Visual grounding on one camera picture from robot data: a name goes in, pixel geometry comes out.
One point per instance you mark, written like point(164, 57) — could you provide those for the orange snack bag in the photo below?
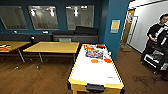
point(89, 47)

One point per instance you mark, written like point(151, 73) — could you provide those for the dark grey sofa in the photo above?
point(85, 36)

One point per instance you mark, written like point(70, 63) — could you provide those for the red black paddle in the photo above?
point(101, 46)

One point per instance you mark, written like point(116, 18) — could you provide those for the light grey sofa cushion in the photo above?
point(65, 40)

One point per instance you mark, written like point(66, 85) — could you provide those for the yellow air hockey table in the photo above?
point(95, 75)

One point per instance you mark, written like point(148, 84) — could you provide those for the interior glass window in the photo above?
point(13, 17)
point(43, 17)
point(80, 17)

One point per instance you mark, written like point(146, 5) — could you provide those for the yellow wooden table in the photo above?
point(53, 47)
point(16, 45)

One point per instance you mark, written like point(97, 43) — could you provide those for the brown cardboard box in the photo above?
point(125, 48)

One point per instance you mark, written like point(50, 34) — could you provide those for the small black round object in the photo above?
point(32, 39)

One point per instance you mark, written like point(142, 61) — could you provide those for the person in black shirt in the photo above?
point(156, 33)

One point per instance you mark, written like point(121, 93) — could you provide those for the small orange table item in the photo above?
point(4, 47)

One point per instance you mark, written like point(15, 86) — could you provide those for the pale yellow wall plate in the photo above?
point(115, 26)

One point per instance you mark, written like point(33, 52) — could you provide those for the small white wall plate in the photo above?
point(45, 32)
point(15, 32)

